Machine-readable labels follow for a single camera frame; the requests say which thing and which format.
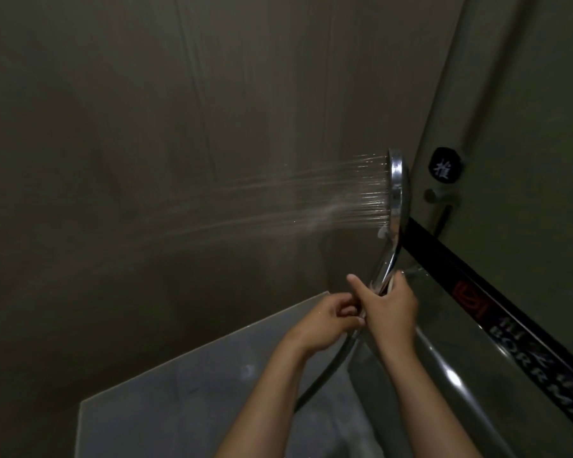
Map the round chrome shower head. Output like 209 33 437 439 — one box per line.
370 147 413 296

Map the person's right forearm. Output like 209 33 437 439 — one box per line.
377 333 483 458

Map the silver flexible shower hose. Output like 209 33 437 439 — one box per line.
294 324 364 415

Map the person's right hand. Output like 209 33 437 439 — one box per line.
346 270 420 358

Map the person's left forearm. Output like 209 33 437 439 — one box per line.
215 338 325 458

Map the black printed door strip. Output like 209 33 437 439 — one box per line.
400 216 573 442

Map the black round sticker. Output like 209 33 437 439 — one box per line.
428 146 464 186

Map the chrome door handle bar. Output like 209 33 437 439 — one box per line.
400 269 521 458

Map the person's left hand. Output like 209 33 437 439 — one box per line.
288 293 366 356

